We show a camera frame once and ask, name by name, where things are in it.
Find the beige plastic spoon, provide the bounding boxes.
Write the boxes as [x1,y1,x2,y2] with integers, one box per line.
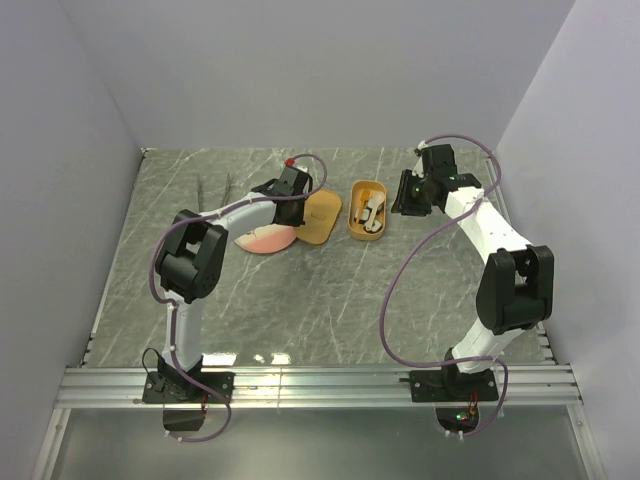
[366,192,385,220]

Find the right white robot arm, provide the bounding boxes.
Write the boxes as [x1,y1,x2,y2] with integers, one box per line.
[391,141,554,400]

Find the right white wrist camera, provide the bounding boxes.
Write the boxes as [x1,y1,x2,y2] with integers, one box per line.
[413,140,429,177]

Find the orange lunch box lid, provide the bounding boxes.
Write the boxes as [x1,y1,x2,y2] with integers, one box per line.
[294,189,342,245]

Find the orange lunch box base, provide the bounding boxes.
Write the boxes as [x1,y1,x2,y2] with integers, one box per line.
[348,180,387,241]

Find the sushi roll green centre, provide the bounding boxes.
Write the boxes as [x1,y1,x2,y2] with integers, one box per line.
[354,208,371,224]

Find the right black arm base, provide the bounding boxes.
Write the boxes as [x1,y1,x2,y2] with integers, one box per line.
[400,365,504,440]

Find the orange plastic fork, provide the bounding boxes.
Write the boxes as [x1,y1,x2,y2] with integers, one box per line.
[355,188,371,215]

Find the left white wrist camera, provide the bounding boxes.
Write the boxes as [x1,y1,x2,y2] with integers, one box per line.
[284,158,308,173]

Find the metal serving tongs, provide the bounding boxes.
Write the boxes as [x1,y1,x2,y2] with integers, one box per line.
[196,173,233,212]

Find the pink and cream plate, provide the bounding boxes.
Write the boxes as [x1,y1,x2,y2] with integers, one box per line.
[235,224,297,254]

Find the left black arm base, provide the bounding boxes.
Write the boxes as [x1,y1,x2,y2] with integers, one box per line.
[142,370,223,433]

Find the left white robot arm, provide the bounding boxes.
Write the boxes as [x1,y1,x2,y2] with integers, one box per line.
[154,165,313,402]

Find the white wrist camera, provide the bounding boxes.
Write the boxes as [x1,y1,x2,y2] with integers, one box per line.
[284,158,308,173]
[413,140,429,177]

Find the aluminium mounting rail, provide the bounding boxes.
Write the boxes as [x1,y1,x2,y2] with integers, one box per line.
[54,365,582,409]

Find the sushi roll red centre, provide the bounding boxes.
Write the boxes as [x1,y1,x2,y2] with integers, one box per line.
[363,220,383,234]

